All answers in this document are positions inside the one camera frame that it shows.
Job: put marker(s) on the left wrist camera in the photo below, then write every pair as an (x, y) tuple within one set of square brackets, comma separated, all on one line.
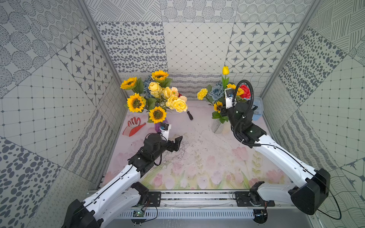
[(164, 129)]

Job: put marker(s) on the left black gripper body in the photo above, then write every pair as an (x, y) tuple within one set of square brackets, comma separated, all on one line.
[(171, 144)]

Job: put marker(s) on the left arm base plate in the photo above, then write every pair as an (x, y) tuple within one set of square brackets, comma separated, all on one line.
[(150, 199)]

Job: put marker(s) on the red white hand-shaped tool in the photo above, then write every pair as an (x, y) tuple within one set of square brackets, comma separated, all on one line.
[(133, 126)]

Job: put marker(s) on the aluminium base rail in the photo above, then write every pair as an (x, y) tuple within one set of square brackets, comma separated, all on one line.
[(196, 199)]

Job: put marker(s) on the left bouquet yellow flowers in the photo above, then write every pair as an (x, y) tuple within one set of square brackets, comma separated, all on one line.
[(155, 95)]

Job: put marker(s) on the red rose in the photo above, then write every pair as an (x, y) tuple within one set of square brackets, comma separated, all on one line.
[(245, 92)]

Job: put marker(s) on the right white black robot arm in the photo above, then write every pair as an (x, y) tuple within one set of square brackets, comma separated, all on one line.
[(309, 187)]

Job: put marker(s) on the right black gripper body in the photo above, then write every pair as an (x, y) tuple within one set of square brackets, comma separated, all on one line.
[(229, 113)]

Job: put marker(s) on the blue grey roses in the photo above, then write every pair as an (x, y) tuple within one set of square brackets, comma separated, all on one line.
[(217, 92)]

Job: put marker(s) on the blue plastic storage box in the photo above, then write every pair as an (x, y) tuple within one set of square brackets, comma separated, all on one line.
[(258, 105)]

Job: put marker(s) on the purple ribbed vase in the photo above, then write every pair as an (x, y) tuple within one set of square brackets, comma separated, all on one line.
[(158, 127)]

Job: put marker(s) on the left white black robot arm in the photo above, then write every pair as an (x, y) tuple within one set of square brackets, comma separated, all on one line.
[(122, 192)]

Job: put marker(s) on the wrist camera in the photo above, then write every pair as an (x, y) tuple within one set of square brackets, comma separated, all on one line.
[(164, 129), (229, 98)]

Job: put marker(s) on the clear glass vase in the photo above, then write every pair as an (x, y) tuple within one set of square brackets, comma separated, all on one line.
[(216, 126)]

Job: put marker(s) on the yellow carnation flower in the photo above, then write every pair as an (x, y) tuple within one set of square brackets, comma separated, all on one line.
[(204, 94)]

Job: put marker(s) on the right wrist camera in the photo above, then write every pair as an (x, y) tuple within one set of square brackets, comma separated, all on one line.
[(229, 98)]

